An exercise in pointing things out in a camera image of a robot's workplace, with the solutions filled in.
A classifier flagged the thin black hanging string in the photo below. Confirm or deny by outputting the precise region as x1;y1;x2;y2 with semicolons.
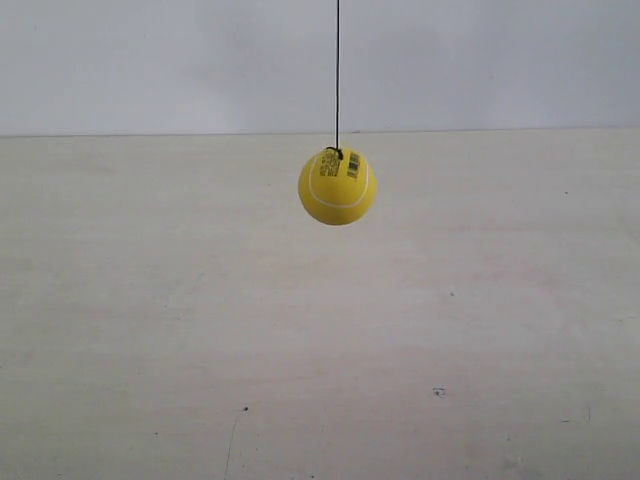
325;0;346;160

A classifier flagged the yellow tennis ball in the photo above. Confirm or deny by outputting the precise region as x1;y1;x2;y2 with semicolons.
298;147;378;226

